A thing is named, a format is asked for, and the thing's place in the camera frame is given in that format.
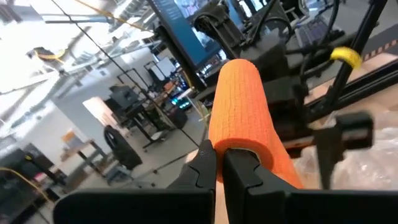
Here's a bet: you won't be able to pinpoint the monitor with blue screen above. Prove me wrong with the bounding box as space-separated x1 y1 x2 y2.
147 0 237 72

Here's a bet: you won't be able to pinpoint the black office chair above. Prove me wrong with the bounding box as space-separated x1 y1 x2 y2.
104 125 143 170

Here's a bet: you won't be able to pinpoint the computer with blue lights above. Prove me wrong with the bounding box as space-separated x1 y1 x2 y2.
170 96 192 110

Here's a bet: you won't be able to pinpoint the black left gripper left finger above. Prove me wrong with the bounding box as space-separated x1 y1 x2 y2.
52 139 218 224

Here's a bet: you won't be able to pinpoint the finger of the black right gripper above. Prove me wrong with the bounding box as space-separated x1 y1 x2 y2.
313 126 343 190

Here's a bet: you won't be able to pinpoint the clear plastic bag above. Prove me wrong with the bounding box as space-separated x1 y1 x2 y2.
294 110 398 190

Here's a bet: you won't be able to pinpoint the orange elastic bandage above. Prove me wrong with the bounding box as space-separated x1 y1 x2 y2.
208 58 304 190

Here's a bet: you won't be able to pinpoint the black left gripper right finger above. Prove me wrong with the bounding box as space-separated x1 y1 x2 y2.
222 148 398 224

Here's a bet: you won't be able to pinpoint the yellow cable strap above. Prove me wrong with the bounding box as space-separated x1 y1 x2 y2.
330 46 363 70

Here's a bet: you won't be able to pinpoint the orange-lidded clear container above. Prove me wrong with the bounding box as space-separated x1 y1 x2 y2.
61 130 77 146

